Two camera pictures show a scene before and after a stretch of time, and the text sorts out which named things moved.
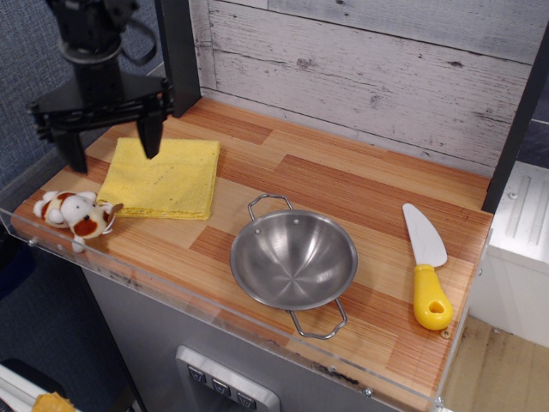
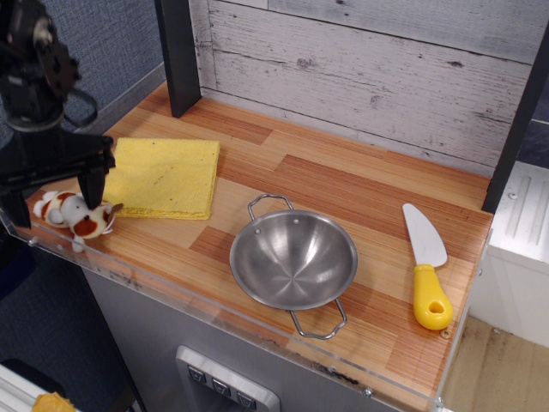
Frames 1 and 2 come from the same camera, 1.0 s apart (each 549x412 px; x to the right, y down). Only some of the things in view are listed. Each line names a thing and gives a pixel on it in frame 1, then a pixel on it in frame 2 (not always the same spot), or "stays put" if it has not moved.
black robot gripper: [104, 94] -> [39, 154]
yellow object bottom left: [52, 402] stays put
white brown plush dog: [80, 212] stays put
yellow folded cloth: [177, 182] stays put
